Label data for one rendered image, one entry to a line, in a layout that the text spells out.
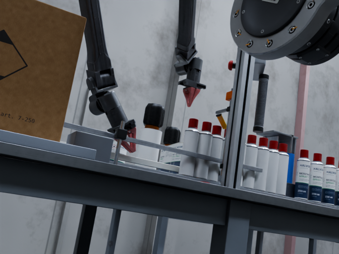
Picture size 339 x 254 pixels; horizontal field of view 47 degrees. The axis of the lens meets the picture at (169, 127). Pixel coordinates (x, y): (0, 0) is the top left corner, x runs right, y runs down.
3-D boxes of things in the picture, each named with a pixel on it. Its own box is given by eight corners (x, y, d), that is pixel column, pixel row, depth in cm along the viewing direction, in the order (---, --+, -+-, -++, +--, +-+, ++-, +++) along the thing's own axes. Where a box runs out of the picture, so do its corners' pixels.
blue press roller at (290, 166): (286, 194, 159) (290, 154, 163) (292, 194, 156) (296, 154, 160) (280, 192, 158) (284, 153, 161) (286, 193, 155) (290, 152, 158)
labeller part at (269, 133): (280, 141, 173) (280, 138, 173) (298, 138, 163) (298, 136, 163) (256, 134, 167) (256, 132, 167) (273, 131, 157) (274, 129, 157)
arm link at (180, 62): (179, 54, 154) (190, 41, 158) (162, 59, 163) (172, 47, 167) (195, 76, 158) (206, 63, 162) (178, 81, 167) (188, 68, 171)
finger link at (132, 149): (136, 147, 131) (125, 123, 130) (145, 146, 125) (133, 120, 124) (119, 156, 128) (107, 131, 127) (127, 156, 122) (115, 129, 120)
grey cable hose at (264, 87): (258, 133, 138) (264, 78, 142) (265, 132, 135) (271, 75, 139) (250, 131, 136) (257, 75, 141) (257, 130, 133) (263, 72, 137)
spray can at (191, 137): (185, 178, 135) (193, 121, 140) (196, 178, 132) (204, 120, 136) (174, 175, 132) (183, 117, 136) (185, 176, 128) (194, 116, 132)
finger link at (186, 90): (179, 106, 159) (183, 84, 161) (194, 111, 162) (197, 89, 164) (188, 104, 153) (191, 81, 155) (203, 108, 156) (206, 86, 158)
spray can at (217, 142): (207, 182, 140) (214, 127, 144) (219, 183, 137) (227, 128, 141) (200, 180, 136) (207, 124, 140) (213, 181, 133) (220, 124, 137)
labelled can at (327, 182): (326, 206, 163) (329, 158, 168) (336, 207, 159) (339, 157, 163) (317, 204, 161) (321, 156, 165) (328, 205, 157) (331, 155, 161)
